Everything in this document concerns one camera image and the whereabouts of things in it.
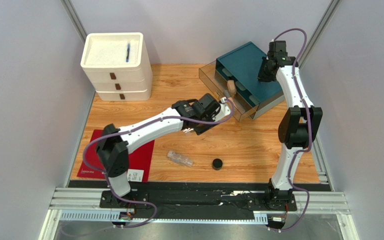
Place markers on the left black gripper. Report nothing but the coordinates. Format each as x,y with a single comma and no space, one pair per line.
200,130

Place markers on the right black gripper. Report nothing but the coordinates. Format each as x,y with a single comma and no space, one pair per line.
265,74

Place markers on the teal drawer organizer box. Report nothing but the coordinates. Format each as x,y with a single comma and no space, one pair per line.
253,97

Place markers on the clear plastic bottle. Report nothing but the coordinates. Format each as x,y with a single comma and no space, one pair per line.
179,158

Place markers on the cream bottle gold neck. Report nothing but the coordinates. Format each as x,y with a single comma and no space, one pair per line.
188,131

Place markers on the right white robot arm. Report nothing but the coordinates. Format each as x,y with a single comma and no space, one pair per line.
297,129

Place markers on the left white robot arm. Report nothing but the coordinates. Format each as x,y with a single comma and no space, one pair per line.
116,144

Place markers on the black round jar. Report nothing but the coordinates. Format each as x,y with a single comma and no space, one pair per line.
217,164

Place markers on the blue pen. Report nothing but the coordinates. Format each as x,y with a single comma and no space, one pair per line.
127,58

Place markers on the white three-drawer organizer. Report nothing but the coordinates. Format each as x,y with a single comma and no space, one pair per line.
104,62

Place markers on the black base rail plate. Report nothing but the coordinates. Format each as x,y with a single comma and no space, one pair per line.
191,200

